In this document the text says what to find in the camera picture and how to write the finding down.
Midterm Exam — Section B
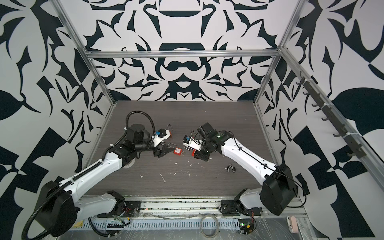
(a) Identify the red padlock with white label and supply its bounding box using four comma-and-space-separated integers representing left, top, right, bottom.
168, 143, 183, 156

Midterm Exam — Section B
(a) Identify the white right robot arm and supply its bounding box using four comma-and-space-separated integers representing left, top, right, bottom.
183, 123, 300, 216

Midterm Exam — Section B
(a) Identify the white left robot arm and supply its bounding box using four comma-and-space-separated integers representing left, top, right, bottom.
21, 111, 172, 240

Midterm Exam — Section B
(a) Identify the bunch of keys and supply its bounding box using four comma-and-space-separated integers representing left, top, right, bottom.
225, 164, 236, 173

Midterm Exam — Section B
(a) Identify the roll of clear tape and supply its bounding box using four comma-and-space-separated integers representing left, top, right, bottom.
123, 159, 136, 169

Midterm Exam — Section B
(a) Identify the green lit circuit board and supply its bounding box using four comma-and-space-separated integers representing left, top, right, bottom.
239, 218, 257, 236

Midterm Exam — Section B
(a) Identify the yellow connector block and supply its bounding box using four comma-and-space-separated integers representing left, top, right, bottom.
72, 221, 84, 228

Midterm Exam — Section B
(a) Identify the pink white device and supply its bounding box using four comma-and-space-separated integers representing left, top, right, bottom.
286, 216, 299, 234

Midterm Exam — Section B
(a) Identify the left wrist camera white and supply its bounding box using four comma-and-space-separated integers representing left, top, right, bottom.
153, 129, 171, 147

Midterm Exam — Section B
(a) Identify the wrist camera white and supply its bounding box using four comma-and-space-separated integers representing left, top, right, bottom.
153, 129, 171, 147
183, 135, 202, 151

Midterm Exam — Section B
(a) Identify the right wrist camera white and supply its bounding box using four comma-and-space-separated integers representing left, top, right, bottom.
183, 135, 202, 151

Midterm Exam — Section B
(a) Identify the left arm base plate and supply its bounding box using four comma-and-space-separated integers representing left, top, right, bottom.
97, 201, 142, 218

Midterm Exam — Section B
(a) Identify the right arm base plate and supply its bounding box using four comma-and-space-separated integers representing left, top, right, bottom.
219, 200, 263, 217

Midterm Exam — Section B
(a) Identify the white perforated cable duct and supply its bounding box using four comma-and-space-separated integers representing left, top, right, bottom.
93, 217, 239, 231

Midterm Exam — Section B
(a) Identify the coiled clear cable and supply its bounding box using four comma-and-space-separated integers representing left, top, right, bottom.
199, 212, 220, 239

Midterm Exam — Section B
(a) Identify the black hook rail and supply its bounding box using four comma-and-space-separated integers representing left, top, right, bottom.
298, 73, 367, 159

